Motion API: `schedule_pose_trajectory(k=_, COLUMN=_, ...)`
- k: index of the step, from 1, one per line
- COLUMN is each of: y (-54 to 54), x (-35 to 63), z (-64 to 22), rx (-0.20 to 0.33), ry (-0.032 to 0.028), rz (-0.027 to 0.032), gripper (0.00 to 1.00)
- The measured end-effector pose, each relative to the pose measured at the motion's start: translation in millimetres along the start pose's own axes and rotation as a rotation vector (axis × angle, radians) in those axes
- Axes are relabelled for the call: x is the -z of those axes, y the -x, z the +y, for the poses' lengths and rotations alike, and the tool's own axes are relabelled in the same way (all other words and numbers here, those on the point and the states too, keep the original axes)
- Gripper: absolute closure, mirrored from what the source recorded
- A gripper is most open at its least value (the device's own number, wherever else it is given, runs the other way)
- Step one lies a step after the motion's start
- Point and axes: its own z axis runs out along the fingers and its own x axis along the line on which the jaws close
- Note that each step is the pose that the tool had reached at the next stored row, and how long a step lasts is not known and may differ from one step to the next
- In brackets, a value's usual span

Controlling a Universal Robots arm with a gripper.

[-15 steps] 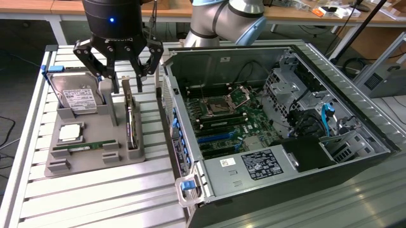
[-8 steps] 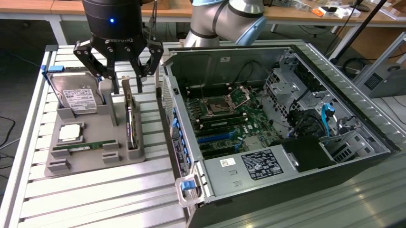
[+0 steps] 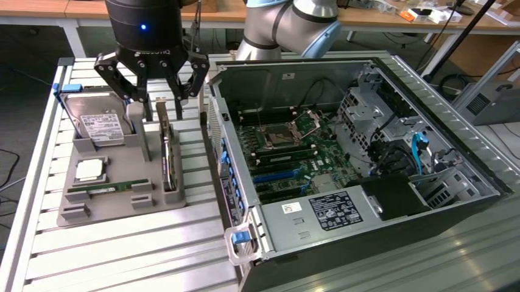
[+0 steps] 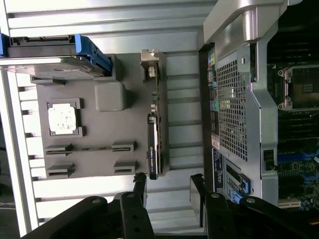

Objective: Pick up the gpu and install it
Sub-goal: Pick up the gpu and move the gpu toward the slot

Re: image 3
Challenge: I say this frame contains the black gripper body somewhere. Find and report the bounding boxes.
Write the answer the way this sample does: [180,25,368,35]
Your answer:
[104,0,189,81]

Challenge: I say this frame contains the graphics card with black fan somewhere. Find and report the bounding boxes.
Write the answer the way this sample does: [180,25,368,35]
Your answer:
[155,96,181,193]

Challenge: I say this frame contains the blue disk caddy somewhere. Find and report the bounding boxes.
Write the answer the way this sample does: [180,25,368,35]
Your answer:
[52,82,129,134]

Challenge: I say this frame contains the silver hard disk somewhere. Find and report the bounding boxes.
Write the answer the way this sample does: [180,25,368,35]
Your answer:
[60,91,135,147]

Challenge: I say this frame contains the brown cardboard box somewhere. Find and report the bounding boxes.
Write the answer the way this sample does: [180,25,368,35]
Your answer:
[181,0,216,13]

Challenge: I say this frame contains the thin metal locking lever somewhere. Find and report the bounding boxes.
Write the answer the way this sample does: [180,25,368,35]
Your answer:
[254,102,264,134]

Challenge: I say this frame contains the wooden office desk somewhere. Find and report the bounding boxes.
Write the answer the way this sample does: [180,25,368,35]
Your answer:
[0,0,247,59]
[338,0,520,77]

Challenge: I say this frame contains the CPU socket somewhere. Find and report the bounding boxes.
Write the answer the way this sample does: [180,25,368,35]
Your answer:
[259,123,303,150]

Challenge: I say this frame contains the grey parts rack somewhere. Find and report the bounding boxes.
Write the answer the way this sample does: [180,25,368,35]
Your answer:
[56,103,187,228]

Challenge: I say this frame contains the metal socket cover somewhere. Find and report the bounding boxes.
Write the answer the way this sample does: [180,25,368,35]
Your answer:
[287,109,326,141]

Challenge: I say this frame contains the silver CPU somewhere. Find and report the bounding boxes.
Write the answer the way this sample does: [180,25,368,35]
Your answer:
[74,159,104,183]

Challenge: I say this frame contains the black RAM stick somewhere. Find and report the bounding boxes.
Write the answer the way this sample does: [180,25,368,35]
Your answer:
[258,150,315,165]

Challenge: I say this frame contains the green RAM stick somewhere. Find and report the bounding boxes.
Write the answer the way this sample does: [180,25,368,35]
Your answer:
[66,178,148,195]

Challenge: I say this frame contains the green motherboard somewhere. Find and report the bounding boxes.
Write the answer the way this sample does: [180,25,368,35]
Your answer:
[235,106,358,204]

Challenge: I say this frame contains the metal disk bay cage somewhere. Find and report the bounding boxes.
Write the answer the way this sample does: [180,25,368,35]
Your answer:
[336,65,427,144]

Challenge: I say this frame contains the black expansion slot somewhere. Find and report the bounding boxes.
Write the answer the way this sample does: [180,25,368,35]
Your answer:
[258,190,307,205]

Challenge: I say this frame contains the silver chipset heatsink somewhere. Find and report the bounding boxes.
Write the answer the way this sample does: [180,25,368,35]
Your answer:
[315,175,347,193]

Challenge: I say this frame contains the grey power supply unit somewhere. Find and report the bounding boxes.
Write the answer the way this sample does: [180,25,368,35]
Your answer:
[259,184,385,253]

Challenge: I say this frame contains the white box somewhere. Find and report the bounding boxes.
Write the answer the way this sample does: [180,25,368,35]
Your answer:
[407,7,462,24]

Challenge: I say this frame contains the black stand pole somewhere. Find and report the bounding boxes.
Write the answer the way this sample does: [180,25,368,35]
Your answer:
[421,0,499,82]

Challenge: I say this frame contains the black monitor stand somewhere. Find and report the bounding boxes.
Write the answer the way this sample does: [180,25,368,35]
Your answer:
[446,0,475,16]

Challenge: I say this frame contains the open black PC case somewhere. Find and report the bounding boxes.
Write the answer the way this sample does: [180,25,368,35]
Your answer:
[196,54,513,292]

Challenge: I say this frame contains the metal disk bay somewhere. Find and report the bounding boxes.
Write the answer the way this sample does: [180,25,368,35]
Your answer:
[407,167,479,210]

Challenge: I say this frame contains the black wire bundle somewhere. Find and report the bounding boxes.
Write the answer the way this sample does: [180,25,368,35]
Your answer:
[367,142,419,177]

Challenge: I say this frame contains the blue wire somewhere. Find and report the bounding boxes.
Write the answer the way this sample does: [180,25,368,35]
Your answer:
[409,132,430,177]

